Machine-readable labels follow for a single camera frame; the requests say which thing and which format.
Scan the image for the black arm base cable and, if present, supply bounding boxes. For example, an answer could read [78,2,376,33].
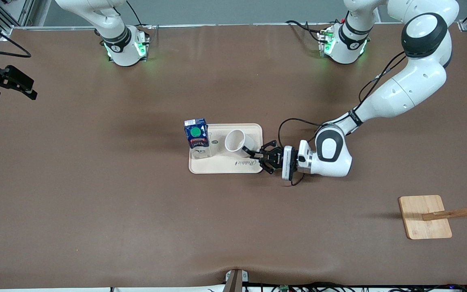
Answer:
[285,19,331,44]
[126,0,155,31]

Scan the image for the blue milk carton green cap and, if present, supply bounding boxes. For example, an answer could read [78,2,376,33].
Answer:
[184,118,212,159]

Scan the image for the white mug black handle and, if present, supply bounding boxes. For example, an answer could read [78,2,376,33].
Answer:
[225,129,258,157]

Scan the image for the metal table edge clamp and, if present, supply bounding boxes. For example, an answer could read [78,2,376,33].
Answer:
[224,269,249,292]

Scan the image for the black right arm base cable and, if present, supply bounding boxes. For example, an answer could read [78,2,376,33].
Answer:
[126,0,155,31]

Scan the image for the wooden mug stand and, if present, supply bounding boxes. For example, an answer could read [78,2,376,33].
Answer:
[398,178,467,244]

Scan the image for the black left arm base cable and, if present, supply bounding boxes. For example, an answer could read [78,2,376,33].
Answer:
[285,19,331,44]

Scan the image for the beige tray with dog print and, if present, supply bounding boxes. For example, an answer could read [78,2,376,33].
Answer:
[189,123,264,174]

